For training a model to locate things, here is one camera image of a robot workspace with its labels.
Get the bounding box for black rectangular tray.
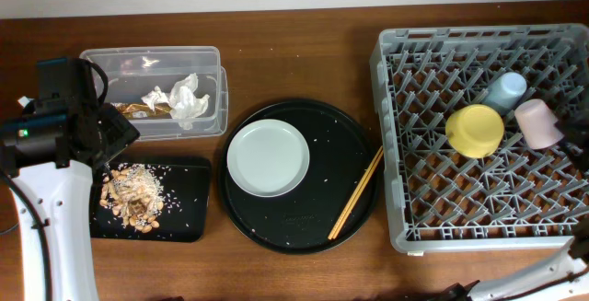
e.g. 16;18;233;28
89;154;212;243

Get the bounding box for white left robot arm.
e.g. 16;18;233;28
1;103;139;300

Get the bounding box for wooden chopstick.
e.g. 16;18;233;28
327;146;384;239
329;151;385;241

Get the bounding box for peanut and rice scraps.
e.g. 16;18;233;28
98;163;183;234

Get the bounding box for round black tray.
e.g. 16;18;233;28
217;98;382;254

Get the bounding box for gold snack wrapper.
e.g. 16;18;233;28
113;103;171;120

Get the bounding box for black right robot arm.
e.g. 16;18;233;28
433;103;588;301

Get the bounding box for large white tissue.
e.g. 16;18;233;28
141;73;211;131

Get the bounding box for clear plastic waste bin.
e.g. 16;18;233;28
80;46;228;142

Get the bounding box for yellow plastic bowl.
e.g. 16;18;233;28
445;104;504;158

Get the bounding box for grey dishwasher rack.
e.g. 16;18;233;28
370;24;588;254

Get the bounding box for pink plastic cup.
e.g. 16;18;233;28
514;98;564;149

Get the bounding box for grey round plate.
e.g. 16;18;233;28
226;119;310;198

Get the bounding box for blue plastic cup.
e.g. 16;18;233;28
481;72;527;115

